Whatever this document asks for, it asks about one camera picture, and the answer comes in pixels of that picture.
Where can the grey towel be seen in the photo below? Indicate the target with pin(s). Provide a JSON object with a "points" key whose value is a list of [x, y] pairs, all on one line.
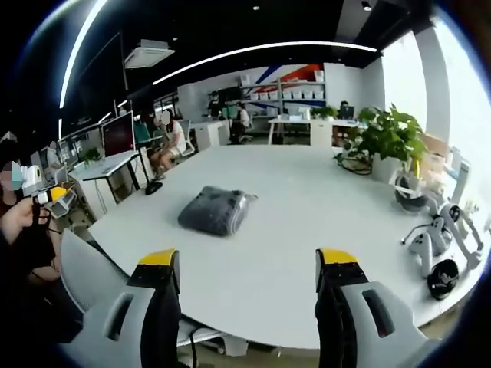
{"points": [[215, 209]]}

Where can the person's left hand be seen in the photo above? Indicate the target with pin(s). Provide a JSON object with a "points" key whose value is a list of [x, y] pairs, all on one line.
{"points": [[17, 222]]}

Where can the small green desk plant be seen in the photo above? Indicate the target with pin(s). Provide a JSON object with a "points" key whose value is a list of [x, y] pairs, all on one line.
{"points": [[91, 155]]}

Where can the white office desk black legs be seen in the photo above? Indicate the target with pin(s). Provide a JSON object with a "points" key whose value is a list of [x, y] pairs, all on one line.
{"points": [[103, 168]]}

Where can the person's dark clothing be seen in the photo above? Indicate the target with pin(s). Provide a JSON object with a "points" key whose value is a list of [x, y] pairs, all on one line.
{"points": [[30, 260]]}

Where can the computer monitor red screen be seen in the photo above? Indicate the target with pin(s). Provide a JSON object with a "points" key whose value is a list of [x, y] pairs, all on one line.
{"points": [[118, 134]]}

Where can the black round cap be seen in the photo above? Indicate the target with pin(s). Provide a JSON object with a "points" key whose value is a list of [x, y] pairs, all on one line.
{"points": [[443, 278]]}

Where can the black mouse-like object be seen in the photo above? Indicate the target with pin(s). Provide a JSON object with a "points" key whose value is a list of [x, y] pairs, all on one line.
{"points": [[153, 189]]}

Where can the white handheld controller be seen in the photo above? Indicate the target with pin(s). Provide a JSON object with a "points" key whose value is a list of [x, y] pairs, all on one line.
{"points": [[424, 245]]}

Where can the teal chair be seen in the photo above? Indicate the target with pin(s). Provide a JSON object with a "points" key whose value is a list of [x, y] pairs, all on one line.
{"points": [[142, 131]]}

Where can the white and black headset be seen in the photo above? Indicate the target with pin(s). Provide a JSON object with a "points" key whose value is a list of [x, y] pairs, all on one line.
{"points": [[408, 191]]}

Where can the ceiling light strip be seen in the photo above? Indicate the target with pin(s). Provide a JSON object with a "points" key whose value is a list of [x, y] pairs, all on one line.
{"points": [[264, 47], [78, 46]]}

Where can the white office chair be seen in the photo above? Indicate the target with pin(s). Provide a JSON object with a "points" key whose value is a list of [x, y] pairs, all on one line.
{"points": [[188, 134]]}

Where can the ceiling air conditioner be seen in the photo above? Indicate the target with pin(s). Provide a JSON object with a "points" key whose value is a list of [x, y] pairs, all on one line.
{"points": [[149, 53]]}

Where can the white upright device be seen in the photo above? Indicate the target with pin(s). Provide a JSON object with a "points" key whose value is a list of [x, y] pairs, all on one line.
{"points": [[459, 172]]}

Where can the green potted plant white pot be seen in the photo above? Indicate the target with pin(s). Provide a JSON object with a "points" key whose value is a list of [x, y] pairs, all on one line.
{"points": [[387, 134]]}

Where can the cardboard box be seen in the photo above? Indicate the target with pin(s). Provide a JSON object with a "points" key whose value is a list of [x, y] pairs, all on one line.
{"points": [[435, 145]]}

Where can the white long desk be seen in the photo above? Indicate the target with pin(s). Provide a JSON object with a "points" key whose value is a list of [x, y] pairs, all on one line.
{"points": [[295, 124]]}

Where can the green plant on long desk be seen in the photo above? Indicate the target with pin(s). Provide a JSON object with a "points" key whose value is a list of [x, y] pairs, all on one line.
{"points": [[325, 112]]}

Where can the shelf with white boxes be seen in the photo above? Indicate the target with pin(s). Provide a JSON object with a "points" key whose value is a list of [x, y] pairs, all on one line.
{"points": [[291, 94]]}

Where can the white frame device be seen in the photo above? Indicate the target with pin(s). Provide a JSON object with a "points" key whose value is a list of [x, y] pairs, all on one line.
{"points": [[462, 230]]}

